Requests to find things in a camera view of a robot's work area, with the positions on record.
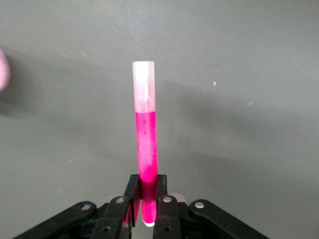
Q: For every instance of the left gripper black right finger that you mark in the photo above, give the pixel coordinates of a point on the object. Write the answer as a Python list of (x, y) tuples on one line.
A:
[(165, 214)]

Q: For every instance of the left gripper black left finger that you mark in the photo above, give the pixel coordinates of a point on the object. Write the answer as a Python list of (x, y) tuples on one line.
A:
[(117, 211)]

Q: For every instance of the pink marker with clear cap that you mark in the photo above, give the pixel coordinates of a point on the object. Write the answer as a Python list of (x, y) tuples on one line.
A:
[(147, 139)]

